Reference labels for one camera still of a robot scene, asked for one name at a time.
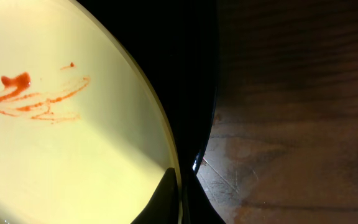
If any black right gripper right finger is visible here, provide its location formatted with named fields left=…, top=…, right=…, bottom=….
left=182, top=170, right=225, bottom=224

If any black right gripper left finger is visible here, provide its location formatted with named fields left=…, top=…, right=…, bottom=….
left=131, top=167, right=179, bottom=224

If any yellow plate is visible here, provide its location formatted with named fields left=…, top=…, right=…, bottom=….
left=0, top=1, right=181, bottom=223

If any round black tray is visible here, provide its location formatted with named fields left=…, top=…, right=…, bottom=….
left=79, top=0, right=219, bottom=175

